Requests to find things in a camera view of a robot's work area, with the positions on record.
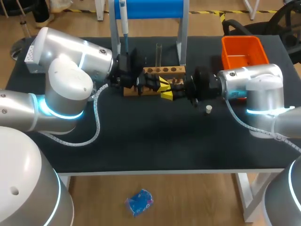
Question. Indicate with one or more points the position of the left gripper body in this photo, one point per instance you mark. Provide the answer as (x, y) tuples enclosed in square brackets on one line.
[(124, 68)]

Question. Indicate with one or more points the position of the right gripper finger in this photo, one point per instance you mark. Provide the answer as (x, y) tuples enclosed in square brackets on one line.
[(178, 85), (176, 95)]

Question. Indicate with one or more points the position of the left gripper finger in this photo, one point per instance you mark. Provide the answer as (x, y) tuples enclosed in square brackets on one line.
[(152, 78), (150, 87)]

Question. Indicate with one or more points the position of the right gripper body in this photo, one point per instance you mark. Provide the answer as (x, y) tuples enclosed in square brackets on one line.
[(204, 87)]

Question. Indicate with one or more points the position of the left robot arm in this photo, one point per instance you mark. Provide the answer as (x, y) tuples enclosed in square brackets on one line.
[(65, 70)]

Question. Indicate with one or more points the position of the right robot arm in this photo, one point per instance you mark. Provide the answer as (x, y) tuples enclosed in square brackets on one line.
[(261, 77)]

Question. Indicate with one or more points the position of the wooden test tube rack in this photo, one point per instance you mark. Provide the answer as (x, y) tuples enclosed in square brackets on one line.
[(164, 70)]

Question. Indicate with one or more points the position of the small white stopper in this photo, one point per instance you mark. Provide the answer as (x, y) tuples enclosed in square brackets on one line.
[(208, 109)]

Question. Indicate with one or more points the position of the clear glass test tube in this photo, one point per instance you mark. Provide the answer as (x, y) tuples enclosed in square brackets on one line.
[(159, 55)]

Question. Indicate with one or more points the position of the white and blue pipette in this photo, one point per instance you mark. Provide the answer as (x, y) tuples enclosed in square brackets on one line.
[(124, 21)]

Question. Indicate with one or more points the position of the pipette stand with blue panel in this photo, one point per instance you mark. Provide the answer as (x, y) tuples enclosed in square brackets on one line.
[(150, 7)]

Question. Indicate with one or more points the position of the white perforated tip box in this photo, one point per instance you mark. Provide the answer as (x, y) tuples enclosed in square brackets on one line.
[(31, 56)]

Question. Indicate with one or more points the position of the orange plastic bin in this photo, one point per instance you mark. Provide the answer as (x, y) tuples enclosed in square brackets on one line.
[(242, 50)]

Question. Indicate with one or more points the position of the black office chair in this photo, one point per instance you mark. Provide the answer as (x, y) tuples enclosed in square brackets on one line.
[(279, 26)]

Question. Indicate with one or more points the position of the person's legs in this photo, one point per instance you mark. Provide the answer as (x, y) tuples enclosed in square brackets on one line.
[(42, 11)]

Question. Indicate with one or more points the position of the blue plastic packet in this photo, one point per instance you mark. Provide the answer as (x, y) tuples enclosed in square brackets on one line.
[(139, 203)]

